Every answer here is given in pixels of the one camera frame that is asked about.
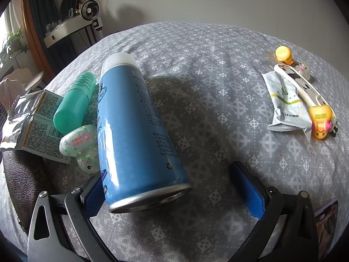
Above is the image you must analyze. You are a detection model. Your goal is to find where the blue spray can white cap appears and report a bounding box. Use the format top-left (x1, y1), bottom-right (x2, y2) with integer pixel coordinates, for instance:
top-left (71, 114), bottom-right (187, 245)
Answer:
top-left (97, 52), bottom-right (192, 214)

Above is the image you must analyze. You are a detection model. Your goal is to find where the yellow duck with pink headphones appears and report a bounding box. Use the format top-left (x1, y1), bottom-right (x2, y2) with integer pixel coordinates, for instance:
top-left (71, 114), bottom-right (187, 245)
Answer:
top-left (308, 105), bottom-right (334, 140)

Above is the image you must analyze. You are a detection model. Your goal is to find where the cream panda phone case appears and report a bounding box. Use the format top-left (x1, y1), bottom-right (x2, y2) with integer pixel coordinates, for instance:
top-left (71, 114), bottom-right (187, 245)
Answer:
top-left (274, 64), bottom-right (338, 137)

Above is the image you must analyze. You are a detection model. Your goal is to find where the silver foil snack packet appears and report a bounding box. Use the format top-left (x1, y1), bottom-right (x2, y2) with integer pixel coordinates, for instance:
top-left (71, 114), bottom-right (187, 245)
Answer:
top-left (1, 89), bottom-right (71, 164)

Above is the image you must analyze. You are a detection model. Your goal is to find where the teal green bottle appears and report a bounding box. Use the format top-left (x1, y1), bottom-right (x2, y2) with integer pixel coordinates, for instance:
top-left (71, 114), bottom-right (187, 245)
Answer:
top-left (53, 72), bottom-right (96, 135)

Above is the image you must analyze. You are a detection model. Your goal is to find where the white green wipes packet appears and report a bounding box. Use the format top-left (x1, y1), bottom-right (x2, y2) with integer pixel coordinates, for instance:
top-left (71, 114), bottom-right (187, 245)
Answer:
top-left (262, 71), bottom-right (312, 141)

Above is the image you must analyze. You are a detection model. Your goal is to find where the white chair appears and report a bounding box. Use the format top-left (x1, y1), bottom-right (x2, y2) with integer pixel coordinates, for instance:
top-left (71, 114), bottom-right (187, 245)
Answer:
top-left (1, 68), bottom-right (44, 111)

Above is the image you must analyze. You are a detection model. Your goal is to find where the clear translucent duck toy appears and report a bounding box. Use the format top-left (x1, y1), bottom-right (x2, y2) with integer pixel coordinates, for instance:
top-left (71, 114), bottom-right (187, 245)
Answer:
top-left (295, 61), bottom-right (311, 81)

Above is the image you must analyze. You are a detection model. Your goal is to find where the grey patterned tablecloth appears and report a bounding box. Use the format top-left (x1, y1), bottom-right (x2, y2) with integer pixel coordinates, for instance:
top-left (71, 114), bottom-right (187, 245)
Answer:
top-left (47, 22), bottom-right (348, 261)

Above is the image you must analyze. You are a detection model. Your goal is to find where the small yellow duck toy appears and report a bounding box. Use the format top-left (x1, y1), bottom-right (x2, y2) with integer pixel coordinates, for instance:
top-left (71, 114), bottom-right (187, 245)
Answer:
top-left (275, 46), bottom-right (294, 65)

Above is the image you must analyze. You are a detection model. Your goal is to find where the potted green plant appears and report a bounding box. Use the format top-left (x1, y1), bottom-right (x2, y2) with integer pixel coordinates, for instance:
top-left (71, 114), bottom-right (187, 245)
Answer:
top-left (1, 27), bottom-right (28, 65)

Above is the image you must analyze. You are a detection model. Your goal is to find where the white shelf table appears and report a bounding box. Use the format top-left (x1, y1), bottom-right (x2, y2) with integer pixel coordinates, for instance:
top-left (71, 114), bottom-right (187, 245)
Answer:
top-left (44, 16), bottom-right (104, 48)

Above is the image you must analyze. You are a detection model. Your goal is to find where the white desk fan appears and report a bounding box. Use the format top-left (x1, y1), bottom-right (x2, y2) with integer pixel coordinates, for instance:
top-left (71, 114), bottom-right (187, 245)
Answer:
top-left (80, 0), bottom-right (101, 21)

